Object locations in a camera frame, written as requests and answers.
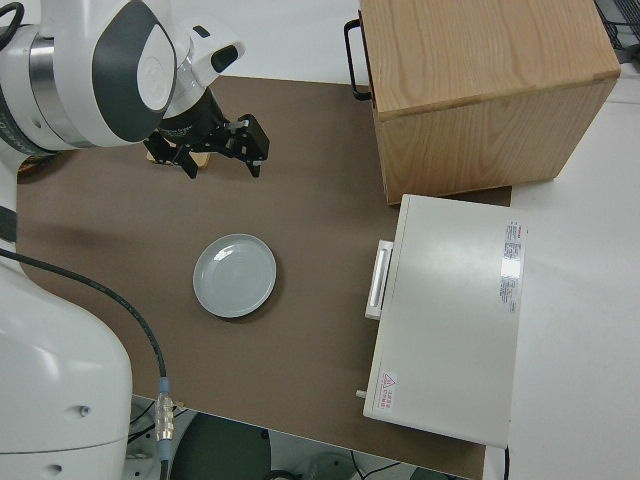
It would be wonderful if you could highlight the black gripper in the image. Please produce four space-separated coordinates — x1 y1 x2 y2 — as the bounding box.
143 93 272 181

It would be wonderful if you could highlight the gray plate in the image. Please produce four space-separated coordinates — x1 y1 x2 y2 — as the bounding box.
192 232 278 321

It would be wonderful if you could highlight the wooden mug stand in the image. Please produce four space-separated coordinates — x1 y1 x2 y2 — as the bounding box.
145 151 211 173

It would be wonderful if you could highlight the brown table mat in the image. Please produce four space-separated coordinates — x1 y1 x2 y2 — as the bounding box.
14 74 514 480

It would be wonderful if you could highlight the brown wicker basket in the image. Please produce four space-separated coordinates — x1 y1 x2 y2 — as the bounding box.
18 153 59 176

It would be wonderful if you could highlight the wooden cabinet box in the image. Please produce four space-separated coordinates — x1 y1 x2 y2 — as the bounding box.
342 0 622 207

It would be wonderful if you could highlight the white toaster oven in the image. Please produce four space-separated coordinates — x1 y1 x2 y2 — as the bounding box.
353 193 533 449

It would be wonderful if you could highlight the black cabinet handle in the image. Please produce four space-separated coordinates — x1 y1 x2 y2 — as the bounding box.
342 18 374 102

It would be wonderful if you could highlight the white toaster door handle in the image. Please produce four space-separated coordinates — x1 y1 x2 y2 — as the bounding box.
364 239 397 322

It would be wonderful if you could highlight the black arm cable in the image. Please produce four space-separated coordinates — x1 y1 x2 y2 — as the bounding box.
0 249 184 480

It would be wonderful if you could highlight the dark round base plate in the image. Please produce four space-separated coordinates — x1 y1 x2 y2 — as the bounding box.
172 408 274 480

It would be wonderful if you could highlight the black wire rack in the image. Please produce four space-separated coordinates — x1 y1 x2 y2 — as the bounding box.
594 0 640 64

